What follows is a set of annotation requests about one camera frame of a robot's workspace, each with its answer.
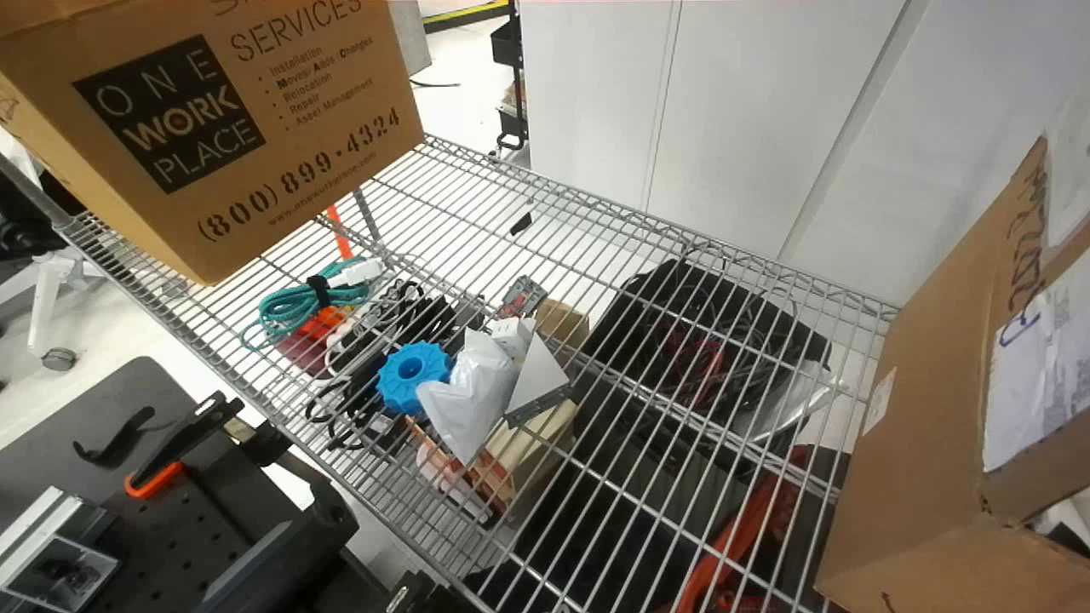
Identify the grey white cardboard piece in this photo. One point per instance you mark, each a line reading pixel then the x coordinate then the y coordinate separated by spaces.
pixel 539 387

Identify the white plastic bag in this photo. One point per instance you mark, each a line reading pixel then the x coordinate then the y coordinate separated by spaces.
pixel 478 390

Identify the black storage bin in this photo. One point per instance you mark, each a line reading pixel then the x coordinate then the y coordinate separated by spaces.
pixel 714 346

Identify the wooden block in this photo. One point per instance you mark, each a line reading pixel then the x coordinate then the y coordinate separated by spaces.
pixel 518 455

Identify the orange pen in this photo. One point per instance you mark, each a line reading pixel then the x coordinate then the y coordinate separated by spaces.
pixel 345 248

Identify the black scissors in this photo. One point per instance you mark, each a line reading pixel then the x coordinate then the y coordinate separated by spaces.
pixel 347 412

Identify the orange red small box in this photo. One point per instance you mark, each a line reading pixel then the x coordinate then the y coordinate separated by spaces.
pixel 308 340

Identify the orange tool below shelf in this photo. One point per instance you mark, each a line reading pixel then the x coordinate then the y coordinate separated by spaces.
pixel 766 548

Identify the black perforated workbench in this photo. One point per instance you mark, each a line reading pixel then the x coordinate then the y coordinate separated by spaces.
pixel 245 529

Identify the large printed cardboard box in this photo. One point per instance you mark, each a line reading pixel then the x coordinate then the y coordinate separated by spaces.
pixel 206 129

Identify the brown cardboard box right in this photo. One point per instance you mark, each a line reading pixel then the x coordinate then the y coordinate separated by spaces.
pixel 975 428

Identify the silver wire shelf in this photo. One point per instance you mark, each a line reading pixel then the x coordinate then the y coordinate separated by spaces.
pixel 446 242

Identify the orange handled clamp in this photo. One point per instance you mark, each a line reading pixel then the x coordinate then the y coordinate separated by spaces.
pixel 164 465

